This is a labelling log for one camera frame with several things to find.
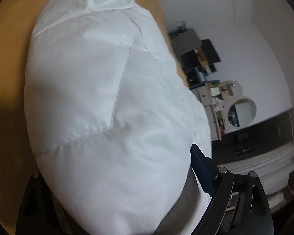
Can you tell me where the round mirror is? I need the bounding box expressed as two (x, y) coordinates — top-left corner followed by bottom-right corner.
(227, 98), (257, 128)

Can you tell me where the orange bed blanket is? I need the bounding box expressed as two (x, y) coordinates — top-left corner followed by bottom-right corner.
(0, 0), (190, 227)

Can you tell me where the white drawer cabinet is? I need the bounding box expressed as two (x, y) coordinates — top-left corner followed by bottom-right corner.
(192, 86), (223, 141)

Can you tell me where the white puffer jacket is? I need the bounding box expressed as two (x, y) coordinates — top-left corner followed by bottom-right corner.
(24, 0), (213, 235)

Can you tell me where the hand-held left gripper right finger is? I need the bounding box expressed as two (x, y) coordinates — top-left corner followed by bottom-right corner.
(190, 144), (275, 235)

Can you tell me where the black wall panel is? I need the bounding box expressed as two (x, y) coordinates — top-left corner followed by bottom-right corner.
(201, 39), (221, 63)

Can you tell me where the white folded bedding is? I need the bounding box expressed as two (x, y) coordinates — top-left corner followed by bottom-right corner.
(217, 144), (294, 177)

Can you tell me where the black low furniture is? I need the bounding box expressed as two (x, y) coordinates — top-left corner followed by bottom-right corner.
(211, 110), (293, 165)

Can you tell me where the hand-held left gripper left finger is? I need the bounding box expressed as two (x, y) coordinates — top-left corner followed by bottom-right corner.
(15, 172), (65, 235)

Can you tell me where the blue shelf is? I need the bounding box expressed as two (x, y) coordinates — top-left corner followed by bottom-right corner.
(185, 65), (221, 90)

